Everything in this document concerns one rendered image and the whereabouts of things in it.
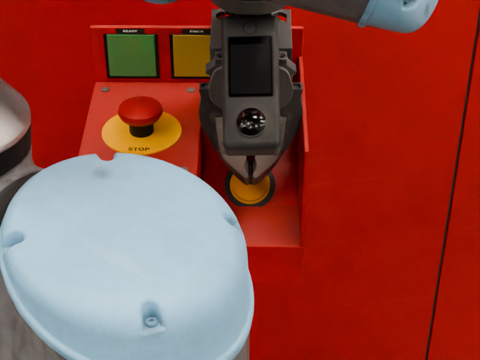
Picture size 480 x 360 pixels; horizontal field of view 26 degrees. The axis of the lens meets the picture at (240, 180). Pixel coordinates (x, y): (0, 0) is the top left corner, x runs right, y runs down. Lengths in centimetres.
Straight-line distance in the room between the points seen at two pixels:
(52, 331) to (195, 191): 10
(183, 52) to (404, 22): 38
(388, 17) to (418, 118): 63
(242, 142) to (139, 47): 21
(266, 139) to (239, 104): 4
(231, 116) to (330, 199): 51
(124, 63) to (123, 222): 52
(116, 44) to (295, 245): 25
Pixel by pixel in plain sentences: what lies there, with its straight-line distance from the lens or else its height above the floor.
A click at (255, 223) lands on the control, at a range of 95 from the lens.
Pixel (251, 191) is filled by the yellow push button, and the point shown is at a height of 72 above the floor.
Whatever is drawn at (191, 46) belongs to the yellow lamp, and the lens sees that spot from 99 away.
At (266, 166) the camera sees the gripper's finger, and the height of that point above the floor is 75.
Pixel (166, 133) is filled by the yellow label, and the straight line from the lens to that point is 94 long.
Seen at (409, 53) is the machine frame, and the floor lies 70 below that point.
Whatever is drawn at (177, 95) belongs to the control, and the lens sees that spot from 99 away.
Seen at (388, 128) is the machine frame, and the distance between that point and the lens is 127.
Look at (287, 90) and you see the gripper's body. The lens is 89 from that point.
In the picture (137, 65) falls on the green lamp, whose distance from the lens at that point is 100.
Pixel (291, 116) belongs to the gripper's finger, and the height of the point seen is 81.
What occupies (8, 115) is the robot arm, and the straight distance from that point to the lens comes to 55.
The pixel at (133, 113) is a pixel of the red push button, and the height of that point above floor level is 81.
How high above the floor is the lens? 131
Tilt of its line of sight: 37 degrees down
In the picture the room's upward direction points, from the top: straight up
